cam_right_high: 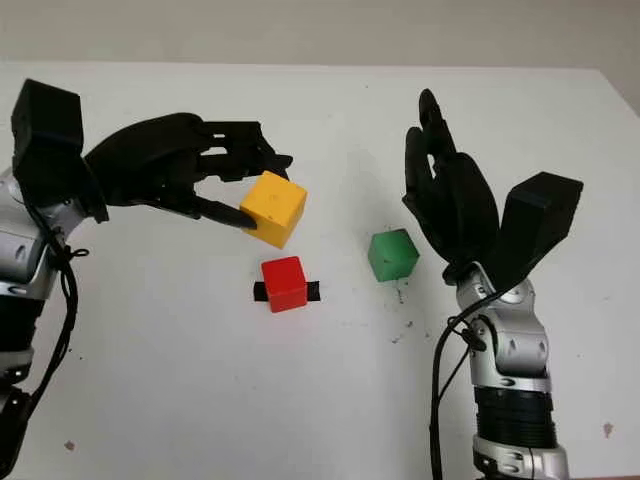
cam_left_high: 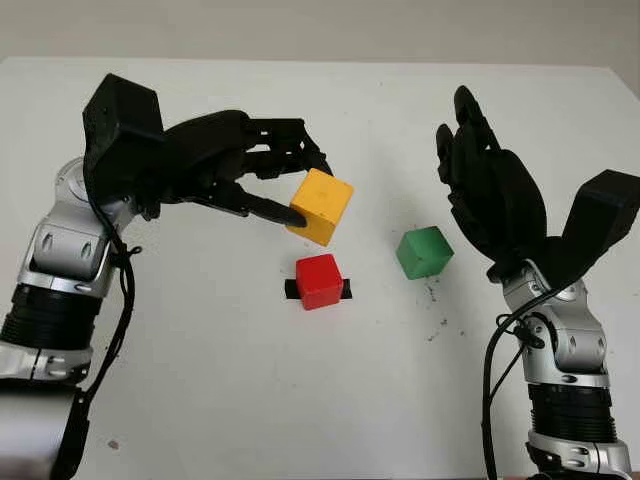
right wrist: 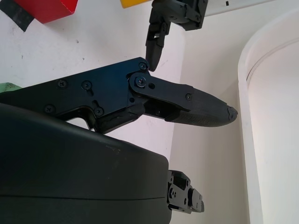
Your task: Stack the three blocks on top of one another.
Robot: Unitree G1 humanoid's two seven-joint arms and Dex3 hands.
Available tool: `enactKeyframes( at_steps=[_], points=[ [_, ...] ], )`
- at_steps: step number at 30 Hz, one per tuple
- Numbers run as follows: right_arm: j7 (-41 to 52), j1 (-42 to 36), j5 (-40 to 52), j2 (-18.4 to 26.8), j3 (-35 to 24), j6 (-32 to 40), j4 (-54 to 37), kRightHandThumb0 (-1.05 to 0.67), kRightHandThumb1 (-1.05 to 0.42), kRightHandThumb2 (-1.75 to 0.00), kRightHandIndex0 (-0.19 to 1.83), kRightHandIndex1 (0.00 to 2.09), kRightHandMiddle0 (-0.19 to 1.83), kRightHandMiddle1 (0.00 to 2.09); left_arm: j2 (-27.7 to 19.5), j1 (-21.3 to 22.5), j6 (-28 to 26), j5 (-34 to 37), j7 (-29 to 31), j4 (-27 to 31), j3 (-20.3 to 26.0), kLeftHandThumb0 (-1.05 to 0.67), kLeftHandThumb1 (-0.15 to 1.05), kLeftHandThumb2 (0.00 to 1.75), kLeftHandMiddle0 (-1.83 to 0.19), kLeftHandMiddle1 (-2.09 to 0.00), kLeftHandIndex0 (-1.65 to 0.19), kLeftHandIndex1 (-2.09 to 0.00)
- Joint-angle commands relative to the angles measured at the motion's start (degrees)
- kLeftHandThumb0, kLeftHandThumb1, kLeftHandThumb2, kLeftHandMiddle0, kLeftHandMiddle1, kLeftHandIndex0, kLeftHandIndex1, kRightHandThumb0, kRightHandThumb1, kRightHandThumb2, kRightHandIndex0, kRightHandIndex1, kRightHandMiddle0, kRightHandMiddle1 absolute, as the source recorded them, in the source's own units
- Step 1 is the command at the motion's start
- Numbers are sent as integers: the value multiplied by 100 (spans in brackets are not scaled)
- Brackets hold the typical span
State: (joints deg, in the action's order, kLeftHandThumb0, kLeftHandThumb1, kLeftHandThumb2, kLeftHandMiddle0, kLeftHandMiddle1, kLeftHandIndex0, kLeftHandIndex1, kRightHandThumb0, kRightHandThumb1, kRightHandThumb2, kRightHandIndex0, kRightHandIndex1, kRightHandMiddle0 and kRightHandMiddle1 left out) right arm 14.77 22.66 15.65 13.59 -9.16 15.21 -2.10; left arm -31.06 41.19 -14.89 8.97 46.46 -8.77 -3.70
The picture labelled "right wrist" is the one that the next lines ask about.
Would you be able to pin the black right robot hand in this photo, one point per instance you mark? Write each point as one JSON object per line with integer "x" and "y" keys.
{"x": 70, "y": 168}

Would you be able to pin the white round container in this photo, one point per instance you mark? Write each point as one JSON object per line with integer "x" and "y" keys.
{"x": 275, "y": 116}

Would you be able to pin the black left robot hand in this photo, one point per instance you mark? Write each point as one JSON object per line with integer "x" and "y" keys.
{"x": 177, "y": 11}

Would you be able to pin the red cube block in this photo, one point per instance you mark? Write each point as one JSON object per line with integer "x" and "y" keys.
{"x": 46, "y": 9}

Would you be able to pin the green cube block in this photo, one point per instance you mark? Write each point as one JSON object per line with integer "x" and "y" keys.
{"x": 8, "y": 86}

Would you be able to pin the yellow cube block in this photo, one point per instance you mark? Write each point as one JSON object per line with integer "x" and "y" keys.
{"x": 133, "y": 2}

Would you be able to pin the black tape strip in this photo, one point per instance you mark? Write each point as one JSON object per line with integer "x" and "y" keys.
{"x": 16, "y": 14}

